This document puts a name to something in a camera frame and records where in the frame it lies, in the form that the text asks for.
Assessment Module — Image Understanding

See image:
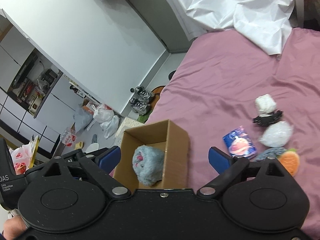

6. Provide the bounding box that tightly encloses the grey door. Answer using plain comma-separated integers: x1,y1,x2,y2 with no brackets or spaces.
125,0,193,54

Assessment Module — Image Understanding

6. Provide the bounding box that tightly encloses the clear bubble wrap bag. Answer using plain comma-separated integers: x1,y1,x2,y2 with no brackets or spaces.
259,121,293,147

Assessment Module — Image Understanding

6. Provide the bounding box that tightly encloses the grey plastic bag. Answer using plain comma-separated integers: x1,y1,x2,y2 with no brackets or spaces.
73,107,93,133

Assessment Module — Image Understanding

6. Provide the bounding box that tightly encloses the cardboard box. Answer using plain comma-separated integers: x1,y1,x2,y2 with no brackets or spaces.
113,120,189,192

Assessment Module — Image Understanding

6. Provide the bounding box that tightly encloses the white paper ball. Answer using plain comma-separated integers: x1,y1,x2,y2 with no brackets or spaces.
255,94,277,114

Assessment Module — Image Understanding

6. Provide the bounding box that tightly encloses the blue tissue packet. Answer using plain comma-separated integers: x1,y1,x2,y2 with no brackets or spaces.
223,126,257,159

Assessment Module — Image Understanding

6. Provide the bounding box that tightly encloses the blue grey knitted item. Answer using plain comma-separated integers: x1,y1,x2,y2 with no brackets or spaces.
254,147,287,161

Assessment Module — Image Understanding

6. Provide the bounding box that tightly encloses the grey sneaker pair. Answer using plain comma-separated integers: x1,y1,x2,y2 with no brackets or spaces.
129,86,155,115

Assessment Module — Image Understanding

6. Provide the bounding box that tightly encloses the orange burger plush toy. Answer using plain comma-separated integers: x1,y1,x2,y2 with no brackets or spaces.
278,148,300,177

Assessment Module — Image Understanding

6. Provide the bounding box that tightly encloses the grey fluffy plush toy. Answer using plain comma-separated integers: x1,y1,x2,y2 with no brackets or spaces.
132,145,165,186

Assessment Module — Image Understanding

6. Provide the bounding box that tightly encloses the pink bed sheet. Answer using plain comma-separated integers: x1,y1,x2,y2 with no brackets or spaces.
149,28,319,239

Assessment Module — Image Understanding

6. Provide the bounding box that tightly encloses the dark wall shelf niche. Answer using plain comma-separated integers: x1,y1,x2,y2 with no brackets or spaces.
7,49,63,117

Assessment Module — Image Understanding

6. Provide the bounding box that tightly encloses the white draped cloth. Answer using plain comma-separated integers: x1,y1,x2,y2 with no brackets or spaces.
166,0,295,55

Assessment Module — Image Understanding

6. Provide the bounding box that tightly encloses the black beaded pouch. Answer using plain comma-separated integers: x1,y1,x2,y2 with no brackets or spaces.
252,110,283,127

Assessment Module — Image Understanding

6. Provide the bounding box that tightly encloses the left hand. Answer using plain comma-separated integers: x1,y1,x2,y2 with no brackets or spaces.
3,216,27,240

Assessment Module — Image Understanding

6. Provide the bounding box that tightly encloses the red white plastic bag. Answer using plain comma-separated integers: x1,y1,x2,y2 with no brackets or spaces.
9,140,39,175

